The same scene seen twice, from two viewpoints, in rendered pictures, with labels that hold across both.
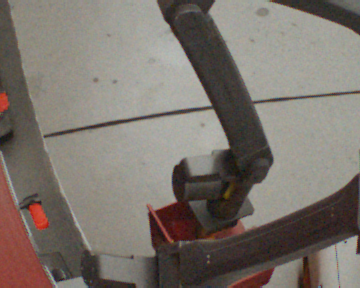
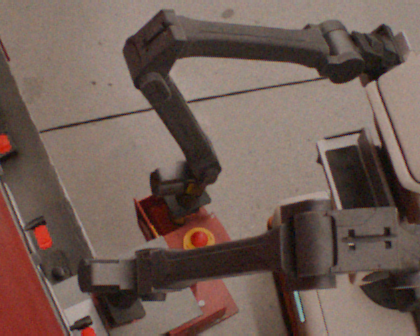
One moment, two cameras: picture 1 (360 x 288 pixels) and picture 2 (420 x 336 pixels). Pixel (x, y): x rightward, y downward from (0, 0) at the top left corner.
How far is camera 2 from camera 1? 0.23 m
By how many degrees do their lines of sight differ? 8
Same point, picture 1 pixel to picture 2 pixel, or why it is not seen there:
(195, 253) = (160, 260)
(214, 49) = (172, 102)
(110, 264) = (101, 270)
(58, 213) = (62, 214)
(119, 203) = (116, 178)
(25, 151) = (31, 166)
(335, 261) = not seen: hidden behind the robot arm
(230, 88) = (185, 127)
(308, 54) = not seen: hidden behind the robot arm
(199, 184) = (168, 185)
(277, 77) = (236, 74)
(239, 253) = (190, 266)
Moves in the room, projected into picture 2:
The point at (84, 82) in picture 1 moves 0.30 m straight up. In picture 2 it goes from (84, 84) to (74, 41)
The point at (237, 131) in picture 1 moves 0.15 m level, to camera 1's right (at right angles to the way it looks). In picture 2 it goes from (192, 152) to (266, 150)
